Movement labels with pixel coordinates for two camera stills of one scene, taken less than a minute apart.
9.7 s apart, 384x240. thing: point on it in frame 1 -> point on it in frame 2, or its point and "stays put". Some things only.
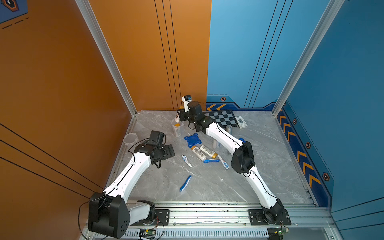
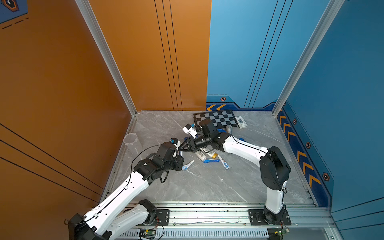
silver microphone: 229,128 stays put
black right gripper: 182,113 -> 192,142
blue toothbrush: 207,160 stays put
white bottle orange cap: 199,153 stays put
